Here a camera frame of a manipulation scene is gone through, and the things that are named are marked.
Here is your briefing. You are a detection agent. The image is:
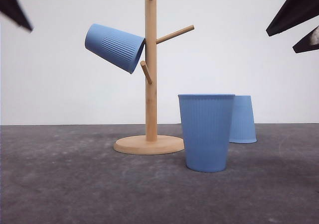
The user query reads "wooden mug tree stand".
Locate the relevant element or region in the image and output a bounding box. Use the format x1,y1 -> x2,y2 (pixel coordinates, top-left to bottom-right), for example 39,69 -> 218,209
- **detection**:
114,0 -> 195,155

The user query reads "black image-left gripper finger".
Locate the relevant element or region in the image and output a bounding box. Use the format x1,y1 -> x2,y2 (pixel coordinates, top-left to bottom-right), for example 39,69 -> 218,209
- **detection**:
0,0 -> 33,33

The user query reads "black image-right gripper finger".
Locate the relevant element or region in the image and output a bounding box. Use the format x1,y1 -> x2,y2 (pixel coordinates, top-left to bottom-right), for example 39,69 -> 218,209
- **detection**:
292,26 -> 319,53
266,0 -> 319,36

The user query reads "blue ribbed cup front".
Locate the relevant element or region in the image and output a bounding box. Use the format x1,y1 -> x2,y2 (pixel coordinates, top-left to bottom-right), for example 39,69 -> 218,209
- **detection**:
178,94 -> 235,173

